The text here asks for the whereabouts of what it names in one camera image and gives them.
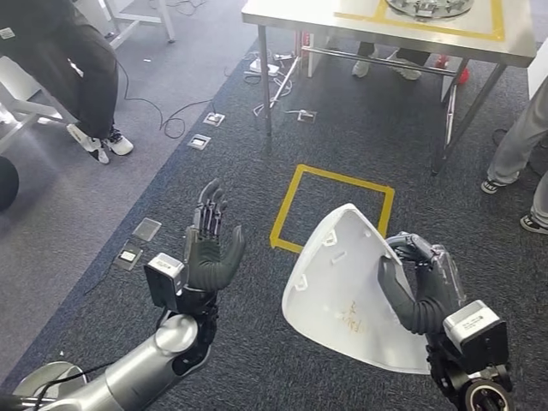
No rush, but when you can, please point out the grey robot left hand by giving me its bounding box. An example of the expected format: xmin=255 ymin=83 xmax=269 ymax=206
xmin=183 ymin=178 xmax=246 ymax=293

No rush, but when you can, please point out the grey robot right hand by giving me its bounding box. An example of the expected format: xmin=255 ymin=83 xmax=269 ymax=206
xmin=377 ymin=231 xmax=467 ymax=336

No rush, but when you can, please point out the white plastic shell part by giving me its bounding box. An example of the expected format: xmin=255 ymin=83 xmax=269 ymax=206
xmin=281 ymin=203 xmax=431 ymax=376

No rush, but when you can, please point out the round silver metal part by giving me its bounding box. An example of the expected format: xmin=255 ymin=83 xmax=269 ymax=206
xmin=384 ymin=0 xmax=475 ymax=21

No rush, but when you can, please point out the yellow floor tape square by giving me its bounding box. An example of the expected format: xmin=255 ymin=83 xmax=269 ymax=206
xmin=269 ymin=164 xmax=396 ymax=254

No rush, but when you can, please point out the person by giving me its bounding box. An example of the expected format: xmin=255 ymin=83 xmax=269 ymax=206
xmin=352 ymin=40 xmax=431 ymax=81
xmin=0 ymin=0 xmax=134 ymax=165
xmin=480 ymin=76 xmax=548 ymax=235

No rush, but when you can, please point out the white power strip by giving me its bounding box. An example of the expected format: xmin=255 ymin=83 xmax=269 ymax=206
xmin=244 ymin=57 xmax=281 ymax=79

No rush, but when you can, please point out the white desk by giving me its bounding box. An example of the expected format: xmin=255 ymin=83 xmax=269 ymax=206
xmin=72 ymin=0 xmax=177 ymax=51

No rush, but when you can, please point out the white panel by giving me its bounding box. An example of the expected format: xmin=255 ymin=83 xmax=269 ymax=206
xmin=526 ymin=53 xmax=548 ymax=100

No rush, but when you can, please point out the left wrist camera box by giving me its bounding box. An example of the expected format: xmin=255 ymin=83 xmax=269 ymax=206
xmin=143 ymin=252 xmax=189 ymax=312

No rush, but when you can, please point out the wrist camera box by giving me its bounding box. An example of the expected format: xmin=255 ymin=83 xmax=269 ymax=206
xmin=143 ymin=252 xmax=189 ymax=312
xmin=442 ymin=301 xmax=510 ymax=376

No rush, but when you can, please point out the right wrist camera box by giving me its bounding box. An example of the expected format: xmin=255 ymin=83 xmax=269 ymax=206
xmin=442 ymin=301 xmax=510 ymax=376

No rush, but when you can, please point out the black floor cable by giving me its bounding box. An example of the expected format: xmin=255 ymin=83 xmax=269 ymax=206
xmin=115 ymin=57 xmax=217 ymax=140

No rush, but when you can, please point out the white floor cable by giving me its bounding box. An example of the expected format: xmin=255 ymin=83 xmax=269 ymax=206
xmin=252 ymin=48 xmax=300 ymax=117

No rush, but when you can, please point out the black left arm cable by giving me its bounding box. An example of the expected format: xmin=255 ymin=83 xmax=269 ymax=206
xmin=32 ymin=362 xmax=116 ymax=411

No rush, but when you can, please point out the steel frame workbench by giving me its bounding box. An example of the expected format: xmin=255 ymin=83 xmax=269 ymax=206
xmin=240 ymin=0 xmax=538 ymax=176

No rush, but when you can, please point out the white furniture frame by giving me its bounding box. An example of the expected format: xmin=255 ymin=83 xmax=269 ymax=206
xmin=0 ymin=55 xmax=80 ymax=155

